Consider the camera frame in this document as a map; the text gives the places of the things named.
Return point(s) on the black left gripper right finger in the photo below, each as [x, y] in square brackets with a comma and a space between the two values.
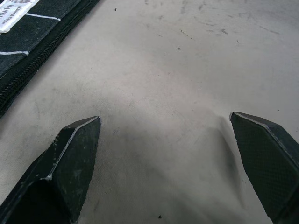
[268, 163]

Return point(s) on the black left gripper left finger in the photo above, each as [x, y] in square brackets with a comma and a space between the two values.
[67, 168]

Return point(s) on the black zippered bag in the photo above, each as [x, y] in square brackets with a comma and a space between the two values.
[30, 44]

